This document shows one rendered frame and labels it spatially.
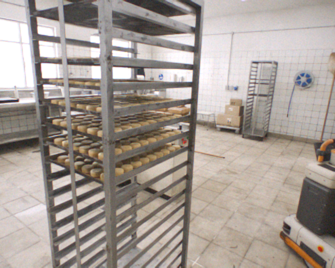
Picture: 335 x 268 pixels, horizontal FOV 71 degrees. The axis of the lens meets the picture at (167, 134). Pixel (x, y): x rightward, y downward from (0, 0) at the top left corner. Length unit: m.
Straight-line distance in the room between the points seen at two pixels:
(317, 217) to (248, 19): 5.43
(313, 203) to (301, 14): 5.00
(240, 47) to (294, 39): 1.25
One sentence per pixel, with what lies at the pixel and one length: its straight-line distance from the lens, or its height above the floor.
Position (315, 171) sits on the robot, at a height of 0.78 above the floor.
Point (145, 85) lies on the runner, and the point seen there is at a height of 1.41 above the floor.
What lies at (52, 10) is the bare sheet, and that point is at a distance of 1.07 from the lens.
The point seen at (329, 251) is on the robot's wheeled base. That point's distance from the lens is 2.22.
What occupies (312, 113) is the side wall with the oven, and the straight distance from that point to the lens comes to 6.39.
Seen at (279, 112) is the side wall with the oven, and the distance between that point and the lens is 6.48.
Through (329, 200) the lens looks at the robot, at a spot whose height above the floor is 0.61.
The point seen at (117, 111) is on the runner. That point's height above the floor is 1.32.
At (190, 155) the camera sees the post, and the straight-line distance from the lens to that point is 1.36.
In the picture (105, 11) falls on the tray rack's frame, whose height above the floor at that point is 1.64.
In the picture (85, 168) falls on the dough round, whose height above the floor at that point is 1.06.
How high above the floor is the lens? 1.46
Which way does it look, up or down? 14 degrees down
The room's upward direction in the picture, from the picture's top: 2 degrees clockwise
